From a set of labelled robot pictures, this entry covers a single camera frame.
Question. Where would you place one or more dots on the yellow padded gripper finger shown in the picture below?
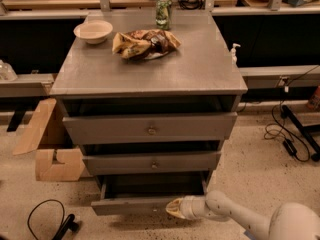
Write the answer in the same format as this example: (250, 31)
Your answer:
(173, 208)

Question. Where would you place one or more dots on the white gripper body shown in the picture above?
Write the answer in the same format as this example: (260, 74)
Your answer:
(188, 207)

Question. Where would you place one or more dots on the grey bottom drawer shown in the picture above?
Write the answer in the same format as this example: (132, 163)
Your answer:
(147, 193)

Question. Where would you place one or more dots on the grey drawer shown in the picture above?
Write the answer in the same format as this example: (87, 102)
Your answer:
(114, 129)
(147, 193)
(145, 163)

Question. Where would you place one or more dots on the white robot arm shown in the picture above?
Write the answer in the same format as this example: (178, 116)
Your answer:
(290, 221)

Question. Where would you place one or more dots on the grey middle drawer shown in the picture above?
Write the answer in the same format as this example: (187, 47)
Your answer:
(145, 163)

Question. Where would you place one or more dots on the grey top drawer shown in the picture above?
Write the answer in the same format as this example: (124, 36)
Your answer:
(114, 129)

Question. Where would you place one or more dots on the grey wooden drawer cabinet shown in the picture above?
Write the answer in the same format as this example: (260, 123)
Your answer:
(198, 77)

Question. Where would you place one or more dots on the black chair base leg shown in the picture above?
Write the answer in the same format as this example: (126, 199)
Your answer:
(68, 224)

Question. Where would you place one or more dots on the cardboard box flaps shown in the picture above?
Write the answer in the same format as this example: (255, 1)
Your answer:
(57, 159)

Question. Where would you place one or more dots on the black stand leg right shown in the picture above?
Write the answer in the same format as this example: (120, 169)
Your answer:
(306, 132)

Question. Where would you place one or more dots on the white pump bottle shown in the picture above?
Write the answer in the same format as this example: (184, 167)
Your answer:
(233, 51)

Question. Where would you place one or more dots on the crumpled chip bag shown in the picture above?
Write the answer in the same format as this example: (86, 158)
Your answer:
(144, 44)

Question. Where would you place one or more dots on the white bowl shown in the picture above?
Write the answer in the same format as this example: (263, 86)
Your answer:
(94, 31)

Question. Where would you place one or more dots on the green soda can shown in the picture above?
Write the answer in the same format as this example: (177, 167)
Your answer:
(163, 14)

